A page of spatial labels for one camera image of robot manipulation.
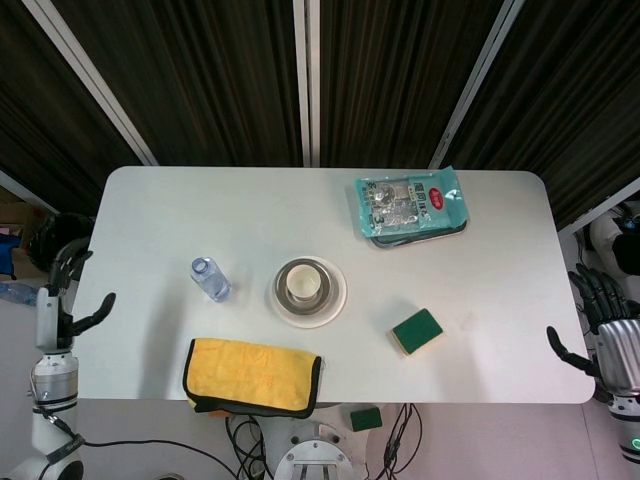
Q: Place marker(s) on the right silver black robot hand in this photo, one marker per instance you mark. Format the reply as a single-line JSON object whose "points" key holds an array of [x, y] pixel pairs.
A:
{"points": [[620, 355]]}

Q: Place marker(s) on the yellow cloth with black trim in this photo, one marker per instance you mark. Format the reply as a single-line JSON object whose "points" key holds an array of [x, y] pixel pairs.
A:
{"points": [[250, 375]]}

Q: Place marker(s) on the teal dishcloth package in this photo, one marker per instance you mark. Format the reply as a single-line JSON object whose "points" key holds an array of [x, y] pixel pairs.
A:
{"points": [[410, 205]]}

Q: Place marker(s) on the white machine with black parts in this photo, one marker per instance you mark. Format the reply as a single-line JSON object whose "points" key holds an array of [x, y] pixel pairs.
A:
{"points": [[605, 235]]}

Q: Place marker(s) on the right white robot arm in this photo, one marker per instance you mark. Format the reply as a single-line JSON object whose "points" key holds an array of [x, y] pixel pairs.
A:
{"points": [[627, 430]]}

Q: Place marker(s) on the black trash bin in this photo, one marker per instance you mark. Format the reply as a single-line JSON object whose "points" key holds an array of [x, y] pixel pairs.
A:
{"points": [[50, 235]]}

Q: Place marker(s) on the white paper cup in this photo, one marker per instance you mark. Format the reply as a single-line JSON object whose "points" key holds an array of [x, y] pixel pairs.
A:
{"points": [[302, 285]]}

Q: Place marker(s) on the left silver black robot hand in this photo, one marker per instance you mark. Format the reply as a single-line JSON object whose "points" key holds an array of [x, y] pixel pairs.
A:
{"points": [[50, 320]]}

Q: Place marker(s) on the small green sponge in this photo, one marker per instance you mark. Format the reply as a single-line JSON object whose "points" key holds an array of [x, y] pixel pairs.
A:
{"points": [[366, 420]]}

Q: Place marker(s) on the white partition frame post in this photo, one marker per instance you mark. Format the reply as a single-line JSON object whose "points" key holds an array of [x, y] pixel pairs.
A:
{"points": [[95, 80], [475, 85], [305, 80]]}

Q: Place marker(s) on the plastic bottle with blue label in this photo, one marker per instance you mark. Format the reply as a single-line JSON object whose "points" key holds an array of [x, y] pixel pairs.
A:
{"points": [[20, 294]]}

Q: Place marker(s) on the white round plate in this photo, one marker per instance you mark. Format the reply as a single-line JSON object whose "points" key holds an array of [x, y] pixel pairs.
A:
{"points": [[340, 295]]}

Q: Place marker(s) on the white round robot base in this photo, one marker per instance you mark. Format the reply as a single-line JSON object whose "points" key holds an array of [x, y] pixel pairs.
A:
{"points": [[320, 450]]}

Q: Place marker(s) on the small clear plastic bottle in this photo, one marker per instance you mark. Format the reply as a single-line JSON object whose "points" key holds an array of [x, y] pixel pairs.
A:
{"points": [[211, 280]]}

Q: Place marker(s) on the green and yellow sponge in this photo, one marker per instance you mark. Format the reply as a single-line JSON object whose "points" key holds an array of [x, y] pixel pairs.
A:
{"points": [[417, 332]]}

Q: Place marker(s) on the stainless steel bowl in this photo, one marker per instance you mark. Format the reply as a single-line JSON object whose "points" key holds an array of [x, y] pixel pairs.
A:
{"points": [[327, 285]]}

